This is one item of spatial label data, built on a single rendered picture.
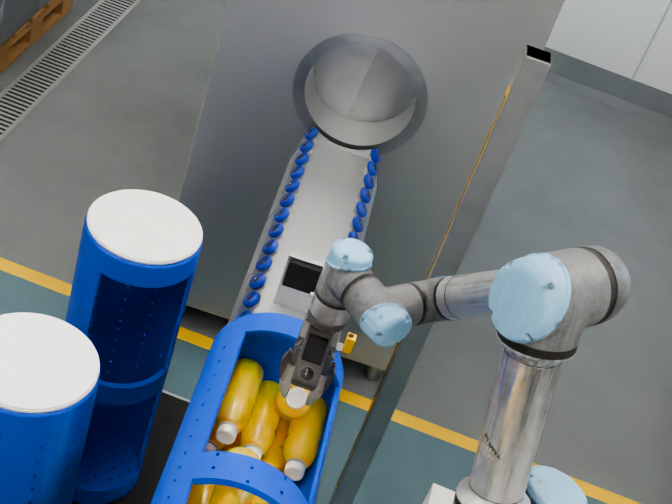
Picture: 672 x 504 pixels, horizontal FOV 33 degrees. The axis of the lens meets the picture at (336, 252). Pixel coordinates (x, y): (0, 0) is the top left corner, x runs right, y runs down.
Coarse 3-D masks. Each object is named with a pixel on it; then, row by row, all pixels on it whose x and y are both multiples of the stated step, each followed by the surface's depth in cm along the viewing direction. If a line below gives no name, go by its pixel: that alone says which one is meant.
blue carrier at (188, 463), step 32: (256, 320) 232; (288, 320) 232; (224, 352) 227; (256, 352) 239; (224, 384) 217; (192, 416) 214; (192, 448) 204; (320, 448) 230; (160, 480) 205; (192, 480) 197; (224, 480) 196; (256, 480) 197; (288, 480) 202
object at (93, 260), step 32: (96, 256) 267; (192, 256) 273; (96, 288) 272; (128, 288) 304; (160, 288) 302; (96, 320) 309; (128, 320) 311; (160, 320) 306; (128, 352) 318; (160, 352) 310; (128, 384) 291; (160, 384) 299; (96, 416) 334; (128, 416) 330; (96, 448) 331; (128, 448) 334; (96, 480) 322; (128, 480) 319
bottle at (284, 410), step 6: (306, 390) 217; (276, 396) 222; (276, 402) 221; (282, 402) 217; (276, 408) 226; (282, 408) 218; (288, 408) 216; (294, 408) 215; (300, 408) 216; (306, 408) 217; (282, 414) 223; (288, 414) 218; (294, 414) 217; (300, 414) 218
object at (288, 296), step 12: (288, 264) 273; (300, 264) 273; (312, 264) 274; (288, 276) 275; (300, 276) 275; (312, 276) 274; (288, 288) 279; (300, 288) 277; (312, 288) 276; (276, 300) 282; (288, 300) 282; (300, 300) 281
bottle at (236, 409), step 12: (240, 360) 235; (252, 360) 235; (240, 372) 231; (252, 372) 232; (228, 384) 229; (240, 384) 228; (252, 384) 230; (228, 396) 226; (240, 396) 226; (252, 396) 228; (228, 408) 223; (240, 408) 224; (252, 408) 227; (216, 420) 224; (228, 420) 222; (240, 420) 223
